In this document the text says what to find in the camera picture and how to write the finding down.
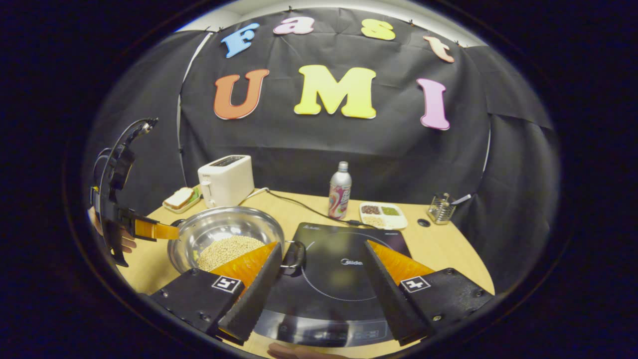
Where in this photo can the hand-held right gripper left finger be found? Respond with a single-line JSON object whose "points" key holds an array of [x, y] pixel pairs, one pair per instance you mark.
{"points": [[251, 299]]}

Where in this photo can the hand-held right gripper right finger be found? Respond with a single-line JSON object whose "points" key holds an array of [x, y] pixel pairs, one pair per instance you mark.
{"points": [[391, 299]]}

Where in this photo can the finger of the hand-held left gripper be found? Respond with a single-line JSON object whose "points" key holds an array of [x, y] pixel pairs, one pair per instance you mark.
{"points": [[157, 231]]}

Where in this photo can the black induction cooktop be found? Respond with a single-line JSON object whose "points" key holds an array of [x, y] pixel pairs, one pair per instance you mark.
{"points": [[334, 281]]}

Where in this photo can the stainless steel pot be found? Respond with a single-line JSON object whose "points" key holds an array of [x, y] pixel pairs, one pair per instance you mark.
{"points": [[219, 224]]}

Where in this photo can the bread slice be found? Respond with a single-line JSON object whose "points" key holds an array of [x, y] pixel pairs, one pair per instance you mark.
{"points": [[178, 198]]}

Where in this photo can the small green plate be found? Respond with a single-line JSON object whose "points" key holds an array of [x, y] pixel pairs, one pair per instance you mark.
{"points": [[192, 204]]}

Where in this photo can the heap of soybeans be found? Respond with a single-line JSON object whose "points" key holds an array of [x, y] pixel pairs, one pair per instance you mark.
{"points": [[227, 252]]}

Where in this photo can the white divided bean dish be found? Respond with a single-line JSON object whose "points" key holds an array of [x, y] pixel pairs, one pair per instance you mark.
{"points": [[394, 222]]}

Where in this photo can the white toaster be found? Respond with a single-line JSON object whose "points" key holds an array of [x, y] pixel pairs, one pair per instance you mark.
{"points": [[227, 182]]}

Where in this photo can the silver drink bottle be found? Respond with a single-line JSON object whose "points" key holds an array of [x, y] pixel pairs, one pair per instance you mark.
{"points": [[340, 192]]}

